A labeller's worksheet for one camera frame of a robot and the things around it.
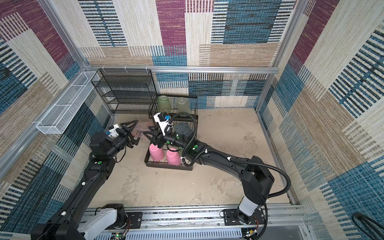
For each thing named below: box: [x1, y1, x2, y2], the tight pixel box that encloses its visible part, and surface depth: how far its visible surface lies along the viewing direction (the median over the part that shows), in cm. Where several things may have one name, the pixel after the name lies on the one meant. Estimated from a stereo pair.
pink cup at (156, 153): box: [149, 143, 165, 161], surface depth 89 cm
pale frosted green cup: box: [177, 97, 191, 114], surface depth 87 cm
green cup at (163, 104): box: [157, 95, 171, 114], surface depth 89 cm
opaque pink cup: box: [166, 148, 182, 166], surface depth 85 cm
